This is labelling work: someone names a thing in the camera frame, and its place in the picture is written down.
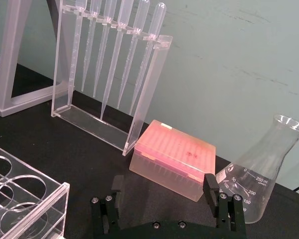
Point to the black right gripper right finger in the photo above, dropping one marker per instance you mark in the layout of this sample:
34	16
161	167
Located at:
225	211

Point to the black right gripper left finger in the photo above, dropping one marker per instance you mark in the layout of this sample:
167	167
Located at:
109	206

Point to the glass conical flask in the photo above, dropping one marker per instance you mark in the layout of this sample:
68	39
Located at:
264	171

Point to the black table cloth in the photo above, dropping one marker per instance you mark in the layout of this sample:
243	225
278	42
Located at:
84	154

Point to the pink pipette tip box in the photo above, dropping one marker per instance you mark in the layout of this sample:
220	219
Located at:
174	154

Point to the clear acrylic holed rack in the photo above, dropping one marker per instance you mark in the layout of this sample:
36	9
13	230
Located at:
27	196

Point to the clear acrylic pipette rack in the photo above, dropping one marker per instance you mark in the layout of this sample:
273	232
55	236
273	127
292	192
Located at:
89	122

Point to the pale grey angled stand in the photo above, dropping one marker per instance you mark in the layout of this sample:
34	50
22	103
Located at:
7	74

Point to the clear plastic transfer pipette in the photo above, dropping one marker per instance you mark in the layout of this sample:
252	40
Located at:
110	8
156	21
81	5
141	16
95	7
125	12

